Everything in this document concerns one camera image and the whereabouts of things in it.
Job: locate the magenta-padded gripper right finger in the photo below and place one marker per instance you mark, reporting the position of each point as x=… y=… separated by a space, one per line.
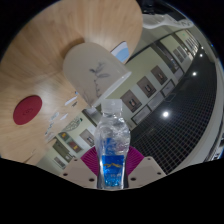
x=136 y=163

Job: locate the white plastic armchair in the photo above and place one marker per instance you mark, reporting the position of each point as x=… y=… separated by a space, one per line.
x=156 y=21

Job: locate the round ceiling lights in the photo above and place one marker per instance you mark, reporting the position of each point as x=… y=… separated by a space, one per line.
x=165 y=114

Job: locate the framed wall portraits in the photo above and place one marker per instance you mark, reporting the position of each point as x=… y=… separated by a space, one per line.
x=131 y=100

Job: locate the white lattice-back chair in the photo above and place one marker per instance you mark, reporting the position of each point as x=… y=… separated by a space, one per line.
x=74 y=124

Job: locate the white ceramic mug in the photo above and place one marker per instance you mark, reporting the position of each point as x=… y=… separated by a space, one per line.
x=90 y=66

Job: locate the black bag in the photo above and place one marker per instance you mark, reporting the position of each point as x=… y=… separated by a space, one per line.
x=160 y=6

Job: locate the flat round red coaster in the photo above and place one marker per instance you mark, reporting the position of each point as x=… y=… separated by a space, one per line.
x=27 y=110

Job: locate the dark door with transom window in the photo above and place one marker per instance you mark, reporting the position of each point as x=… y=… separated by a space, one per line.
x=89 y=115

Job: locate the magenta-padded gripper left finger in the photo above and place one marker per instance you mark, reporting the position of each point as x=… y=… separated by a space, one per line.
x=89 y=163

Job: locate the clear blue-labelled water bottle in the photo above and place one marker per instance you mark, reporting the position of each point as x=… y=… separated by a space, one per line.
x=112 y=166

